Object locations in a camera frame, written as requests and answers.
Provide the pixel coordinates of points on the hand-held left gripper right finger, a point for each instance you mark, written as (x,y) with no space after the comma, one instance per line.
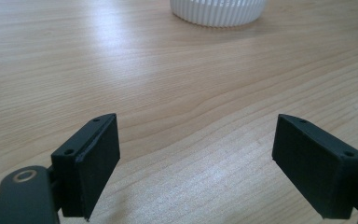
(317,168)

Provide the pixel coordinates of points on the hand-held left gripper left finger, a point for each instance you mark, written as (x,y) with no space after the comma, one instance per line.
(88,165)

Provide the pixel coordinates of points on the white ribbed container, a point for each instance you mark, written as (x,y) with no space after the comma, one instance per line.
(218,11)

